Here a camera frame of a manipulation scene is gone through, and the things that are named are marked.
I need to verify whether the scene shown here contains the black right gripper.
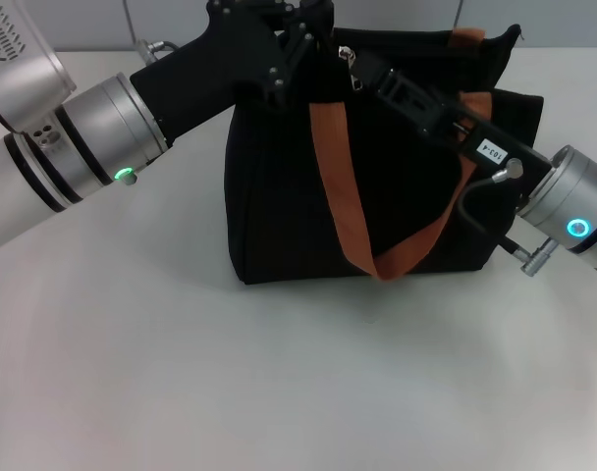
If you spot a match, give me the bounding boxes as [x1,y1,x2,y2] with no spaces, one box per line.
[376,68,555,210]

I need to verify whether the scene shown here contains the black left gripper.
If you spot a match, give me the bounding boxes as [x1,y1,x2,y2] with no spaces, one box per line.
[130,0,337,141]

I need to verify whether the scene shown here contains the silver zipper pull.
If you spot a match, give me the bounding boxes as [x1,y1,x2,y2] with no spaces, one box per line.
[337,46,365,93]

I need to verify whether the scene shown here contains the black food bag orange handles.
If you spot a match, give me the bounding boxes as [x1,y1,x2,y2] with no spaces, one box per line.
[224,24,545,286]

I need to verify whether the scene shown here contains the left gripper cable with plug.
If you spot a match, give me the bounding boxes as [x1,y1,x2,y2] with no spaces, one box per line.
[134,38,182,65]

